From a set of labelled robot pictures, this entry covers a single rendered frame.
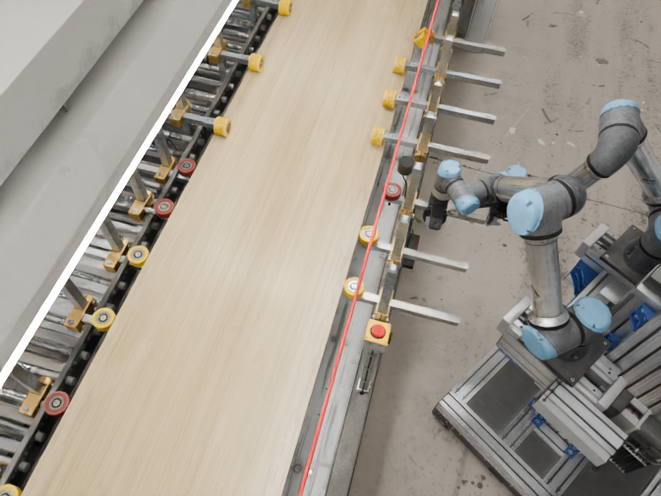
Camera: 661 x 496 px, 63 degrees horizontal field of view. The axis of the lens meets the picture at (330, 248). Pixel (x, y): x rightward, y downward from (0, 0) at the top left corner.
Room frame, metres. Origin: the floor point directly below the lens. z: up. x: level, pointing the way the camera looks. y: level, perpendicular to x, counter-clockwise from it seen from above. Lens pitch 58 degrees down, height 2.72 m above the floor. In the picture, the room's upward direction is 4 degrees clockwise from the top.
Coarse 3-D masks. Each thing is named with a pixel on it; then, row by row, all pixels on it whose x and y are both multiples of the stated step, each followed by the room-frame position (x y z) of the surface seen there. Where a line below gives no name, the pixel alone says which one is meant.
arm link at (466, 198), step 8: (456, 184) 1.19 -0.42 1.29; (464, 184) 1.20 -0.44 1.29; (472, 184) 1.20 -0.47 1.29; (480, 184) 1.20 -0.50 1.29; (448, 192) 1.18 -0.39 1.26; (456, 192) 1.17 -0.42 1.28; (464, 192) 1.16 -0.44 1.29; (472, 192) 1.17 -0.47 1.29; (480, 192) 1.17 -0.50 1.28; (456, 200) 1.14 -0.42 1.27; (464, 200) 1.13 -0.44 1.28; (472, 200) 1.13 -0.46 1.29; (480, 200) 1.16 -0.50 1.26; (456, 208) 1.14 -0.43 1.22; (464, 208) 1.11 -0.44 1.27; (472, 208) 1.12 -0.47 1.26
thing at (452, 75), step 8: (408, 64) 2.21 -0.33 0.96; (416, 64) 2.21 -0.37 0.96; (424, 72) 2.18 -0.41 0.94; (432, 72) 2.17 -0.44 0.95; (448, 72) 2.17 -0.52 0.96; (456, 72) 2.17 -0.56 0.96; (456, 80) 2.15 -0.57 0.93; (464, 80) 2.14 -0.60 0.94; (472, 80) 2.13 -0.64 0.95; (480, 80) 2.12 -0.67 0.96; (488, 80) 2.13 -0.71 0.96; (496, 80) 2.13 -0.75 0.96; (496, 88) 2.11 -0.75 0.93
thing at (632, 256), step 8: (632, 240) 1.15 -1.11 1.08; (640, 240) 1.11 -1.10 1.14; (624, 248) 1.14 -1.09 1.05; (632, 248) 1.11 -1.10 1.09; (640, 248) 1.09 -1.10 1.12; (624, 256) 1.10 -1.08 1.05; (632, 256) 1.08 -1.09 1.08; (640, 256) 1.07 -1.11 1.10; (648, 256) 1.06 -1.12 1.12; (632, 264) 1.06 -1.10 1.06; (640, 264) 1.05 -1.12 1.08; (648, 264) 1.05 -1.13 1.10; (656, 264) 1.05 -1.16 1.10; (640, 272) 1.04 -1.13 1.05; (648, 272) 1.03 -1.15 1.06
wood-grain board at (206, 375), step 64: (320, 0) 2.77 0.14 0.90; (384, 0) 2.81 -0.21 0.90; (320, 64) 2.24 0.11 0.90; (384, 64) 2.27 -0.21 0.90; (256, 128) 1.77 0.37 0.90; (320, 128) 1.80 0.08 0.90; (192, 192) 1.38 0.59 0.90; (256, 192) 1.41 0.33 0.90; (320, 192) 1.43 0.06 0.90; (192, 256) 1.07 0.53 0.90; (256, 256) 1.09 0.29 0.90; (320, 256) 1.11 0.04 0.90; (128, 320) 0.79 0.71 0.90; (192, 320) 0.81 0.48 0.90; (256, 320) 0.82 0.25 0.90; (320, 320) 0.84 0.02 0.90; (128, 384) 0.56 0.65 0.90; (192, 384) 0.57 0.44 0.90; (256, 384) 0.58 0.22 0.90; (64, 448) 0.34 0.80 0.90; (128, 448) 0.35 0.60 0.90; (192, 448) 0.36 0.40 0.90; (256, 448) 0.38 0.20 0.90
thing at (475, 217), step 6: (402, 198) 1.45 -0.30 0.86; (396, 204) 1.44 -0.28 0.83; (414, 204) 1.43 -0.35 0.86; (420, 204) 1.43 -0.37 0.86; (426, 204) 1.43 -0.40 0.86; (450, 216) 1.39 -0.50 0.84; (468, 216) 1.38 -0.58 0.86; (474, 216) 1.38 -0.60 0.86; (480, 216) 1.39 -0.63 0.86; (486, 216) 1.39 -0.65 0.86; (480, 222) 1.36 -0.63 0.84
